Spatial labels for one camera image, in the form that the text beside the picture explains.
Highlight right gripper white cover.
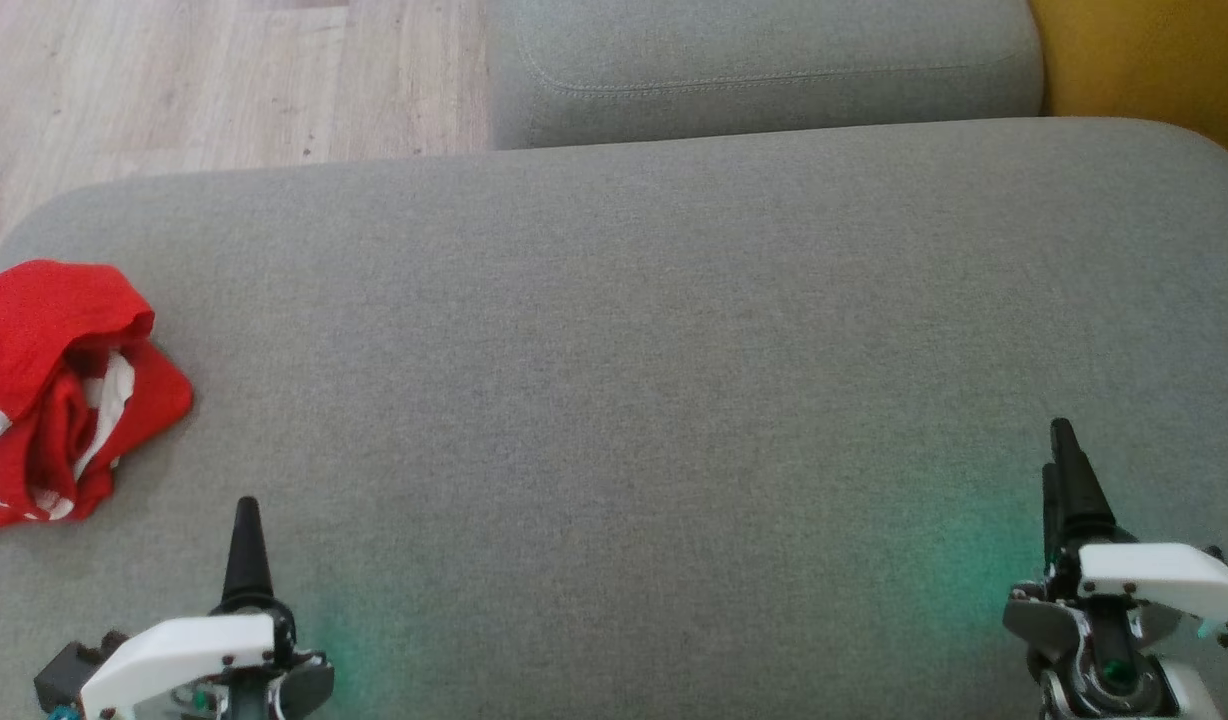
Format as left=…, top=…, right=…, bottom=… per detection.
left=1004, top=418, right=1228, bottom=663

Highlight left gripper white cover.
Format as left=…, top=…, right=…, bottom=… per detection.
left=79, top=497, right=336, bottom=720

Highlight red jersey white sleeves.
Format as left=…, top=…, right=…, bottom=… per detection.
left=0, top=340, right=194, bottom=529

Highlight grey sofa cushion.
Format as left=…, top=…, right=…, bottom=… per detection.
left=486, top=0, right=1045, bottom=151

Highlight large grey sofa seat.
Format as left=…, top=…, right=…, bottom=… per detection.
left=0, top=117, right=1228, bottom=720

